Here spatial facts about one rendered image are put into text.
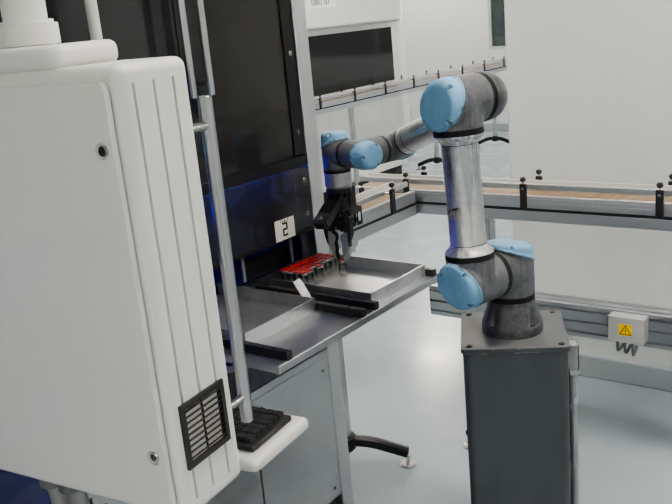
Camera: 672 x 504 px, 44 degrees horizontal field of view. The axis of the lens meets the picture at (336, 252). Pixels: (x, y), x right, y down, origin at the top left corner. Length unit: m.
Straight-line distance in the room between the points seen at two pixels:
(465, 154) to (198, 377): 0.83
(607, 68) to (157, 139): 2.40
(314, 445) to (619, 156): 1.67
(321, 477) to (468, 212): 1.14
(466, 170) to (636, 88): 1.60
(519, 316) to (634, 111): 1.52
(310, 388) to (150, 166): 1.41
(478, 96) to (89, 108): 0.94
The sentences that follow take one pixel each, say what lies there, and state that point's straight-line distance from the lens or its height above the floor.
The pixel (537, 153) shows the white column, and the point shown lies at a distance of 3.60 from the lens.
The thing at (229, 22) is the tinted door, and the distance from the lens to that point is 2.24.
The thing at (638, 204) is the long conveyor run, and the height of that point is 0.92.
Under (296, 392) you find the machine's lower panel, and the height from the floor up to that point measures 0.52.
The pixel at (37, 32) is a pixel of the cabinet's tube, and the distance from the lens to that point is 1.44.
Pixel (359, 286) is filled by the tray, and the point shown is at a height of 0.88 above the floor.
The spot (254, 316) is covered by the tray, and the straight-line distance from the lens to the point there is 2.12.
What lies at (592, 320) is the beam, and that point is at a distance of 3.03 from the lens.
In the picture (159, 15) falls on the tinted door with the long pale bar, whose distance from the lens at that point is 2.08.
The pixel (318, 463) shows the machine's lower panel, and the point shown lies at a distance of 2.70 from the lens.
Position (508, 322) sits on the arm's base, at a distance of 2.09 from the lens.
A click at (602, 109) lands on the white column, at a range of 3.47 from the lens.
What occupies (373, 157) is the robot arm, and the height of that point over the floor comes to 1.23.
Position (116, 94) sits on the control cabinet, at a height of 1.51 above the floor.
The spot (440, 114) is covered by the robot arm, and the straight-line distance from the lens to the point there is 1.88.
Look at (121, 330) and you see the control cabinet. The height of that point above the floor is 1.14.
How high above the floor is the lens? 1.58
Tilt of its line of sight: 16 degrees down
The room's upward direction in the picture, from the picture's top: 5 degrees counter-clockwise
